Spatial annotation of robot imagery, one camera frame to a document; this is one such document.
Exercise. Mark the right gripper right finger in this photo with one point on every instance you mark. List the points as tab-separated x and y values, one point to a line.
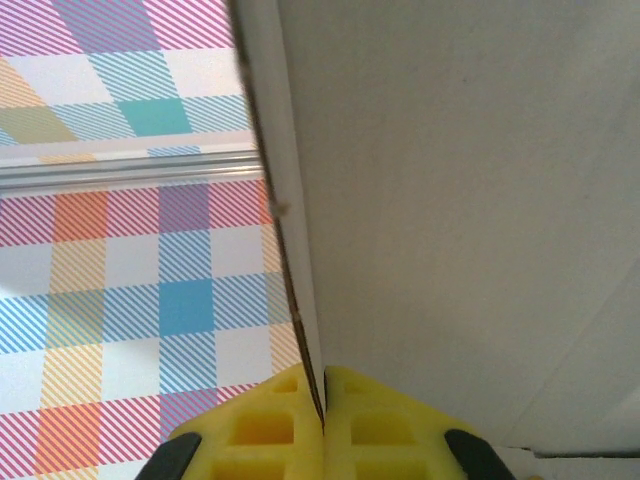
390	440

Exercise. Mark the aluminium frame post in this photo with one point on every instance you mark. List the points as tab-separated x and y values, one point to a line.
125	172

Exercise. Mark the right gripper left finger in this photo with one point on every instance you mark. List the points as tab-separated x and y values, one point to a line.
260	440

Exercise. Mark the grey white paper box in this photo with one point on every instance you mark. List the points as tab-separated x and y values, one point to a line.
450	200

